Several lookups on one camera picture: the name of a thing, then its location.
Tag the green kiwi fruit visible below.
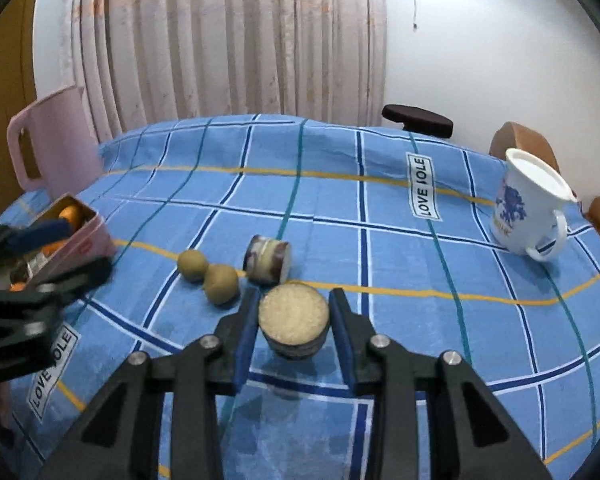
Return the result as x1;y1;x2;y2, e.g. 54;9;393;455
202;264;239;306
176;249;209;283

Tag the pink plastic pitcher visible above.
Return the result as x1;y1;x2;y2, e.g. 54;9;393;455
6;84;104;200

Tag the pink metal tin tray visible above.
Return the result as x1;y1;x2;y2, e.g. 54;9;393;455
0;194;116;292

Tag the dark round stool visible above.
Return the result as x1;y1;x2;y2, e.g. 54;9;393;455
381;104;454;139

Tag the brown wooden door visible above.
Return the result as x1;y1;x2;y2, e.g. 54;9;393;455
0;0;36;213

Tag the orange in tray middle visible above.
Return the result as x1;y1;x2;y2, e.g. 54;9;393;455
41;240;67;258

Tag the white blue-print mug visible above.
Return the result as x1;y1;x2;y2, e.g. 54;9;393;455
491;148;578;262

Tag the orange at tray back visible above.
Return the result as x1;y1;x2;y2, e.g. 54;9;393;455
58;204;84;232

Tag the blue plaid tablecloth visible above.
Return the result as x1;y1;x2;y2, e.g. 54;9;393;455
7;115;600;479

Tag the pink floral curtain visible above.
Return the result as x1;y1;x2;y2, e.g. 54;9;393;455
60;0;387;142

